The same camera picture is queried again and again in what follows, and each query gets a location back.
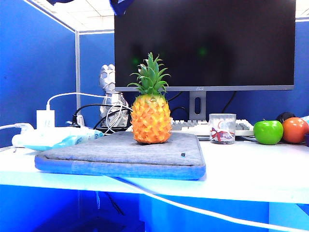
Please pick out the white and grey keyboard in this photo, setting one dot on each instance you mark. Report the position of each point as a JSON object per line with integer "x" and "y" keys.
{"x": 193, "y": 126}

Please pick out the light blue tissue pack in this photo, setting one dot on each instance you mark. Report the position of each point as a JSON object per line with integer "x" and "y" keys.
{"x": 72, "y": 140}

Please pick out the white power strip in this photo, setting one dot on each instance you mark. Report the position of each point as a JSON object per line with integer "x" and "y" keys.
{"x": 18, "y": 140}

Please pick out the black computer monitor grey stand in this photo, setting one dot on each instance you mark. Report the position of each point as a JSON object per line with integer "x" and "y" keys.
{"x": 205, "y": 43}

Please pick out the clear glass jar red ribbon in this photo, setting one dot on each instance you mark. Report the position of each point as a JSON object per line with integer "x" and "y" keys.
{"x": 222, "y": 130}

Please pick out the silver robot bust figurine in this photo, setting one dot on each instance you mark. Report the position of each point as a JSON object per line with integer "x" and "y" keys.
{"x": 108, "y": 77}

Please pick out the white charger adapter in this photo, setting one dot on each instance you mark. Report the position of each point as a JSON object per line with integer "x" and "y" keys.
{"x": 45, "y": 119}

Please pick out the silver partition post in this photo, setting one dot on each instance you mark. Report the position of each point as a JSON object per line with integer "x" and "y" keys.
{"x": 77, "y": 72}

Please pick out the green plastic apple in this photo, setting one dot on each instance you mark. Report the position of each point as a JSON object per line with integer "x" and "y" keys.
{"x": 268, "y": 133}

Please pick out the black ball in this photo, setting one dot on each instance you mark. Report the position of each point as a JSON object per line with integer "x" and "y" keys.
{"x": 286, "y": 115}

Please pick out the plastic pineapple with green crown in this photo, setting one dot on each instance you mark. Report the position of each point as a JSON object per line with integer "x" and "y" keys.
{"x": 150, "y": 120}

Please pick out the grey felt laptop sleeve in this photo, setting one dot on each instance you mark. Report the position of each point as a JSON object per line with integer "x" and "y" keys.
{"x": 120, "y": 154}

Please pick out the orange red plastic fruit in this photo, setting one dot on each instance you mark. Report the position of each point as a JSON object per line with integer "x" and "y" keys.
{"x": 295, "y": 130}

